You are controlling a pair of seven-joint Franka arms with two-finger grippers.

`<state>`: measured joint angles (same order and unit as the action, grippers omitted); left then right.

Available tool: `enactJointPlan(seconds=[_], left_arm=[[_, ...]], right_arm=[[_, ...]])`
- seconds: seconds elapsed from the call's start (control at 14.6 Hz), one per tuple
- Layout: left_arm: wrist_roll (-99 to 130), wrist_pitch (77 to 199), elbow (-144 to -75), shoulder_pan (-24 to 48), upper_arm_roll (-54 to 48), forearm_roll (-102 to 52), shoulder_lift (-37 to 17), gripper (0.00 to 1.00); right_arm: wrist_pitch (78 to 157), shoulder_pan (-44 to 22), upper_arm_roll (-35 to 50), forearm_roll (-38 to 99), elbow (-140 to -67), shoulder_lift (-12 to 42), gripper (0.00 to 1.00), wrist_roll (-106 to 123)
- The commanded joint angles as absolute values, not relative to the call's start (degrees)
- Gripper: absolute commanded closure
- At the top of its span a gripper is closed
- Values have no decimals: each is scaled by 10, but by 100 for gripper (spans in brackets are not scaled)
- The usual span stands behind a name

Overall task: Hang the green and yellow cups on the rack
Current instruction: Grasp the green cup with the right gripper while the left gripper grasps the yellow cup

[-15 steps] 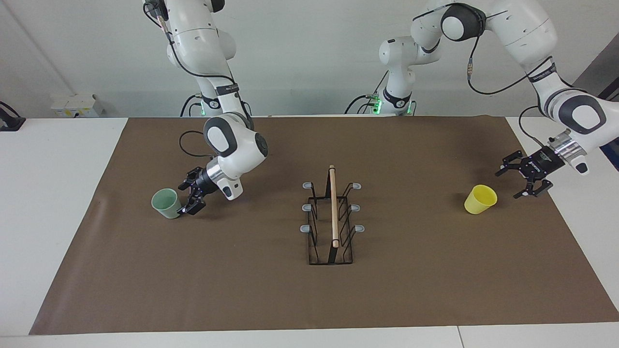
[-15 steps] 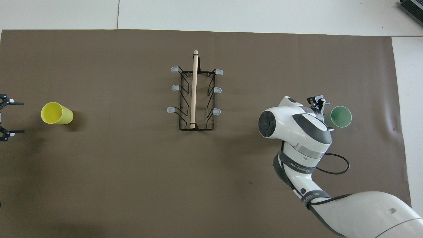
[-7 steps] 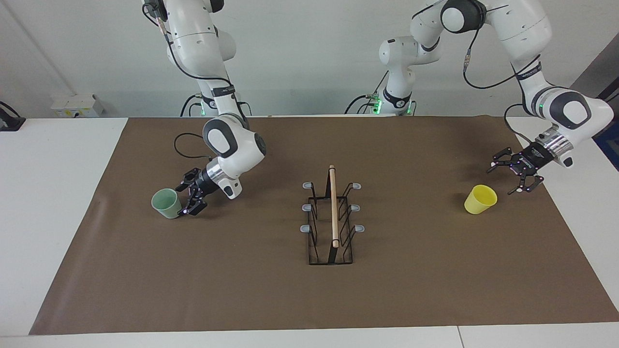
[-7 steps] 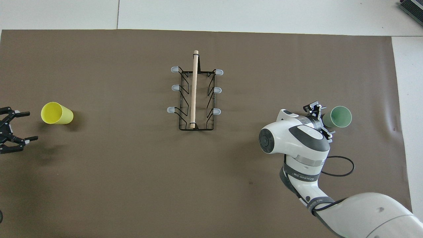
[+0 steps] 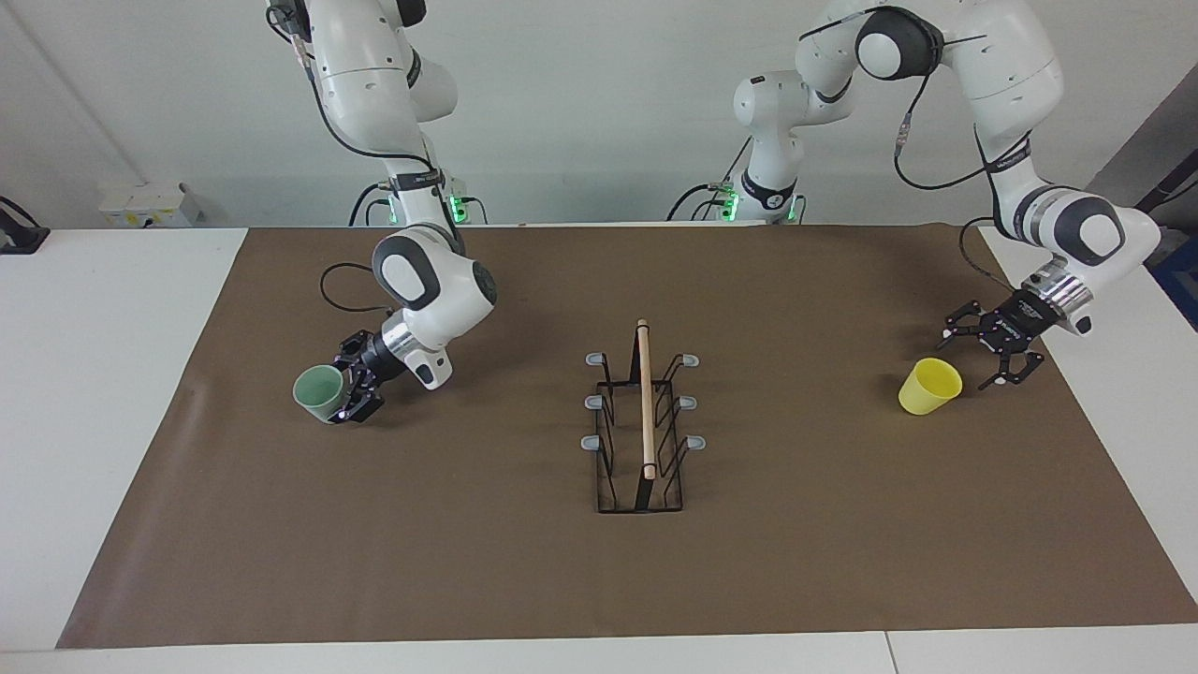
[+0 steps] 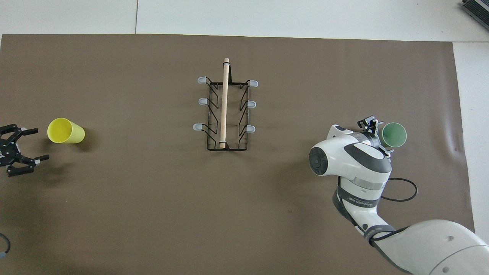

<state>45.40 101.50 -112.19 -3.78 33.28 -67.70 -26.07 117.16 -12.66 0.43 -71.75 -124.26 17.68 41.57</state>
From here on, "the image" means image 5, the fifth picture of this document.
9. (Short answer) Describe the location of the brown paper table mat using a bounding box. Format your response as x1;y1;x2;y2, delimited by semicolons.
56;223;1198;651

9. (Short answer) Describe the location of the black stand pole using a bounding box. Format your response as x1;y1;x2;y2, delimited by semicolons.
1135;176;1198;214

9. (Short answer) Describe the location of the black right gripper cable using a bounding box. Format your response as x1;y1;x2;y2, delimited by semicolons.
319;261;396;315

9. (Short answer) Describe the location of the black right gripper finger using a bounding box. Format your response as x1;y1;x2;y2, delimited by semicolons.
335;329;372;374
331;373;386;425

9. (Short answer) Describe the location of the white power strip box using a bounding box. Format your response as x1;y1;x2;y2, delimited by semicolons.
97;180;204;229

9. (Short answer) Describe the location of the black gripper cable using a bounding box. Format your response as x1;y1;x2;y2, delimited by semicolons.
893;56;1030;293
319;261;396;315

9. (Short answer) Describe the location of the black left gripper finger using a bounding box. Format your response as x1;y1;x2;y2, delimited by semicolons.
977;344;1047;392
940;300;995;350

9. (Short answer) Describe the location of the black arm base cable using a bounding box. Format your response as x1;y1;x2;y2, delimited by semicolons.
665;139;752;224
348;182;390;228

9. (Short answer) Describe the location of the black clamp mount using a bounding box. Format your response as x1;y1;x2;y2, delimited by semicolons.
0;196;51;256

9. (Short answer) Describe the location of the yellow plastic cup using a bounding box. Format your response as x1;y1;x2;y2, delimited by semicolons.
898;357;964;417

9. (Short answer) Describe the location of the blue box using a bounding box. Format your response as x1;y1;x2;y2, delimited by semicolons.
1150;234;1198;330

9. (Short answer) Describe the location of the black wire cup rack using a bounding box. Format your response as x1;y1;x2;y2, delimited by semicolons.
580;318;708;515

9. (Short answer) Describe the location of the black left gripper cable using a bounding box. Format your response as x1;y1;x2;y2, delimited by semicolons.
893;56;1030;293

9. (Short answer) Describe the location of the pale green plastic cup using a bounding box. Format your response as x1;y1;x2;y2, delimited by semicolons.
292;363;348;425

